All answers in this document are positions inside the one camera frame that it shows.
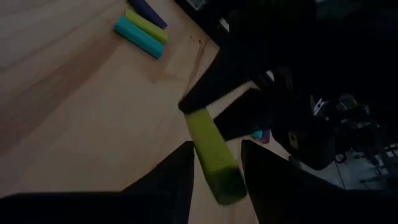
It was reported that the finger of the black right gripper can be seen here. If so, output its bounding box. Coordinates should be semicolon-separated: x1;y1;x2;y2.
213;88;274;141
178;37;274;114

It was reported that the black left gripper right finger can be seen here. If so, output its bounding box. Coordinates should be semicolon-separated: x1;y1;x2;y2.
241;139;398;224

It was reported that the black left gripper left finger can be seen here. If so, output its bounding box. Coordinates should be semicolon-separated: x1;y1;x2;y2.
0;141;195;224

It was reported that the green rectangular block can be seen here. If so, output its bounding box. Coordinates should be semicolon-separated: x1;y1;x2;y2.
125;8;170;46
185;107;248;206

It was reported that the black aluminium table frame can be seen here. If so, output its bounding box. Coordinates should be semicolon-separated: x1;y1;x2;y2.
175;0;249;47

